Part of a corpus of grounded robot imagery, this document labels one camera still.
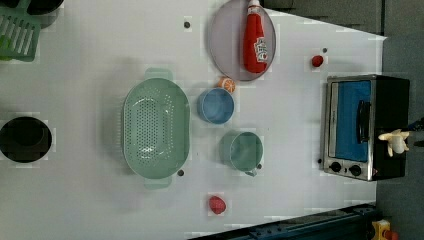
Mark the green oval colander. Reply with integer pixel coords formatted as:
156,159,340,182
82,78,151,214
122,68,191,190

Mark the yellow plush peeled banana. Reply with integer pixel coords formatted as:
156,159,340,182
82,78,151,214
378,129,410,157

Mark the green mug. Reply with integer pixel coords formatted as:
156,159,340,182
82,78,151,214
219,130,264,177

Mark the small red tomato toy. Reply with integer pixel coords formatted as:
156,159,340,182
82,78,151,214
311,55,324,67

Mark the black pan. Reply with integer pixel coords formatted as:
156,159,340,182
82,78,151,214
27,0,65,15

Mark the black round pot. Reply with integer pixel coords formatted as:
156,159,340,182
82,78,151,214
0,117,52,163

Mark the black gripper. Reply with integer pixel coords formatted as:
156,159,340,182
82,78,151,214
409,117,424,147

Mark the silver toaster oven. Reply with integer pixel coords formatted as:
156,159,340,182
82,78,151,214
322,75,410,181

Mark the black table frame rail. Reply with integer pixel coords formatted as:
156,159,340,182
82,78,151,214
191,204,381,240

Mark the orange slice toy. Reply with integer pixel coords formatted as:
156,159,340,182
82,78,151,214
217,77,236,93

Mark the blue cup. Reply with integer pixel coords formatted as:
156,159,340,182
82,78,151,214
197,88,235,124

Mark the grey round plate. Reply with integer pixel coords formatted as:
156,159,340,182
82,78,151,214
208,0,263,81

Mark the red strawberry toy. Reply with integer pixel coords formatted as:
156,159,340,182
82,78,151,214
209,196,227,215

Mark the green dish rack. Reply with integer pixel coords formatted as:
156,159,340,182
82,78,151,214
0,0,41,62

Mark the red plush ketchup bottle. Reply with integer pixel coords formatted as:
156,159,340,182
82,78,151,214
243,0,268,74

